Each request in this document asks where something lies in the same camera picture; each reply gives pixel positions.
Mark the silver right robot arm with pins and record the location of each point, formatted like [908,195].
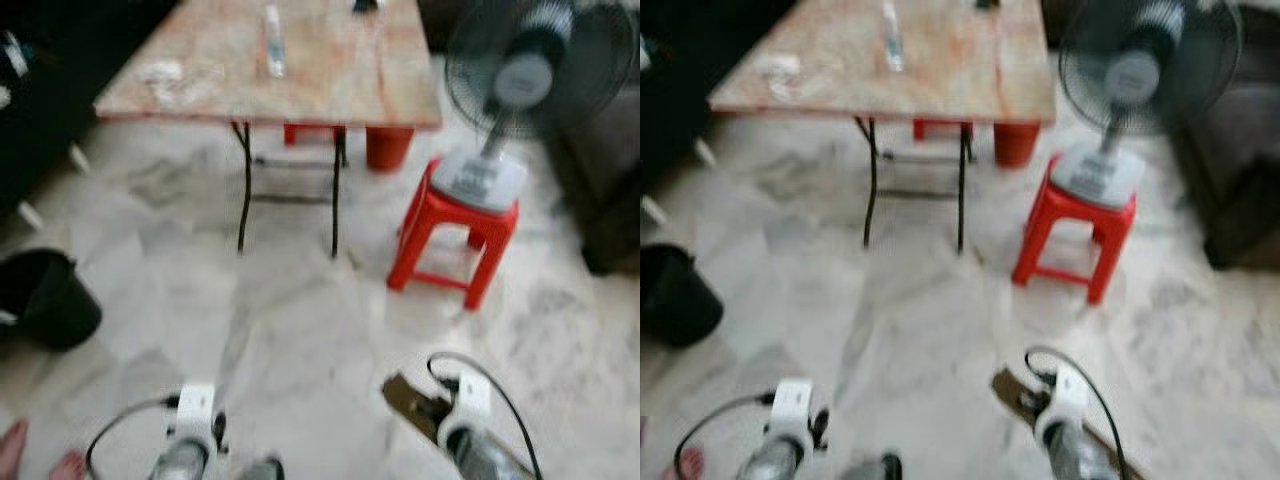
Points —
[485,462]
[1080,460]

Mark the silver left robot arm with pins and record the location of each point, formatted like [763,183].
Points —
[770,462]
[180,462]

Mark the black rubbish bin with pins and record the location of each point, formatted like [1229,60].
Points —
[680,300]
[50,300]

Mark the person's bare foot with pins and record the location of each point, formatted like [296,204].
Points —
[690,462]
[70,465]
[10,450]

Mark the red plastic stool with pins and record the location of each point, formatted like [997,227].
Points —
[430,215]
[1060,210]

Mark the red plastic bucket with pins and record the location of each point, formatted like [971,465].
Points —
[388,148]
[1015,145]

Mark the dark brown sofa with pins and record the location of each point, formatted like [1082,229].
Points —
[1240,170]
[600,180]

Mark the small red stool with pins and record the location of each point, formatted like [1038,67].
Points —
[935,130]
[300,133]

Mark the grey standing fan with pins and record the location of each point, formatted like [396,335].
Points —
[1135,75]
[525,75]

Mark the marble-top folding table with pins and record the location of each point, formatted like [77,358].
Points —
[300,70]
[930,70]

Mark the crumpled white tissue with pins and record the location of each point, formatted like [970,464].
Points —
[160,72]
[782,68]

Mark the clear plastic water bottle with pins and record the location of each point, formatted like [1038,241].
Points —
[273,40]
[892,40]

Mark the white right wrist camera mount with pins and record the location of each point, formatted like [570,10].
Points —
[1065,405]
[468,405]

